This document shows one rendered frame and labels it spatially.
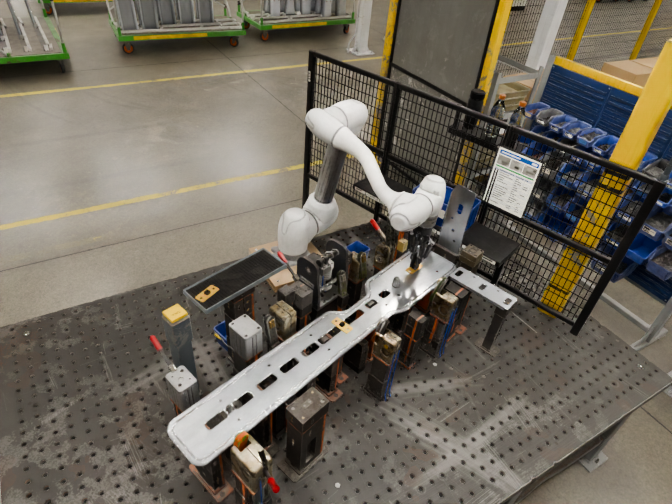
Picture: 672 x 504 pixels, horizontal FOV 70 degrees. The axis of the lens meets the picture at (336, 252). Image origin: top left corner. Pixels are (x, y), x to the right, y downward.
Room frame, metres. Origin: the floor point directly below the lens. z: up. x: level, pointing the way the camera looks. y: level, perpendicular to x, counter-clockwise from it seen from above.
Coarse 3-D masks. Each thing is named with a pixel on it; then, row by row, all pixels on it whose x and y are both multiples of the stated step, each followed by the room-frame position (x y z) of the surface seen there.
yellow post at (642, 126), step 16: (656, 64) 1.80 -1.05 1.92; (656, 80) 1.78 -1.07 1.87; (640, 96) 1.80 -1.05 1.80; (656, 96) 1.76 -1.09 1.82; (640, 112) 1.78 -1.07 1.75; (656, 112) 1.75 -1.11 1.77; (624, 128) 1.80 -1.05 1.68; (640, 128) 1.77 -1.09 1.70; (656, 128) 1.77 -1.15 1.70; (624, 144) 1.78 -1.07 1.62; (640, 144) 1.75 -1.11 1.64; (624, 160) 1.76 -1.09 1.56; (640, 160) 1.77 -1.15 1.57; (608, 176) 1.78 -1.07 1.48; (624, 176) 1.75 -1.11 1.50; (624, 192) 1.79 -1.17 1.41; (592, 208) 1.78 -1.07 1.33; (608, 208) 1.74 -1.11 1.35; (592, 224) 1.76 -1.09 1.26; (592, 240) 1.74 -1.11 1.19; (576, 256) 1.76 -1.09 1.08; (560, 272) 1.78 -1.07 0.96; (576, 272) 1.74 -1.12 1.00; (560, 288) 1.76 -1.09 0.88
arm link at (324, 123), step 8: (312, 112) 1.95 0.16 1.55; (320, 112) 1.94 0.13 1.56; (328, 112) 1.95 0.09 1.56; (336, 112) 1.95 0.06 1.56; (312, 120) 1.91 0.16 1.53; (320, 120) 1.90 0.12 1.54; (328, 120) 1.89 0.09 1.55; (336, 120) 1.91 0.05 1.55; (344, 120) 1.94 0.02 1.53; (312, 128) 1.91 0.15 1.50; (320, 128) 1.88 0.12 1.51; (328, 128) 1.86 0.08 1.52; (336, 128) 1.86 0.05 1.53; (320, 136) 1.87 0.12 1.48; (328, 136) 1.85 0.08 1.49
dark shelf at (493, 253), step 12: (384, 180) 2.36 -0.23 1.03; (360, 192) 2.25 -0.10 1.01; (372, 192) 2.22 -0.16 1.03; (408, 192) 2.26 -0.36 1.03; (384, 204) 2.14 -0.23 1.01; (468, 228) 1.97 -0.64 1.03; (480, 228) 1.98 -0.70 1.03; (468, 240) 1.87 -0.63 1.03; (480, 240) 1.88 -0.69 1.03; (492, 240) 1.89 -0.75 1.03; (504, 240) 1.90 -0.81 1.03; (492, 252) 1.79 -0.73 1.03; (504, 252) 1.80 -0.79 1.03; (492, 264) 1.73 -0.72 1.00
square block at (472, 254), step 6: (468, 246) 1.78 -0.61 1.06; (474, 246) 1.78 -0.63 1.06; (462, 252) 1.74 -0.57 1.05; (468, 252) 1.73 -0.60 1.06; (474, 252) 1.74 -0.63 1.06; (480, 252) 1.74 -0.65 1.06; (462, 258) 1.73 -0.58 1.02; (468, 258) 1.72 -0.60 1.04; (474, 258) 1.70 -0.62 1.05; (480, 258) 1.74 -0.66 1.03; (462, 264) 1.73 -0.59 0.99; (468, 264) 1.71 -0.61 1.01; (474, 264) 1.70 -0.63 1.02; (468, 270) 1.71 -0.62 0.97; (474, 270) 1.73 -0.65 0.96
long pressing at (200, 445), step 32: (384, 288) 1.50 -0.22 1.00; (416, 288) 1.52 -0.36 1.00; (320, 320) 1.28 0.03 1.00; (288, 352) 1.11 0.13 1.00; (320, 352) 1.12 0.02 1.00; (224, 384) 0.94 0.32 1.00; (256, 384) 0.96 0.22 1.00; (288, 384) 0.97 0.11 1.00; (192, 416) 0.82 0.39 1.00; (256, 416) 0.84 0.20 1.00; (192, 448) 0.72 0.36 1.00; (224, 448) 0.73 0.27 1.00
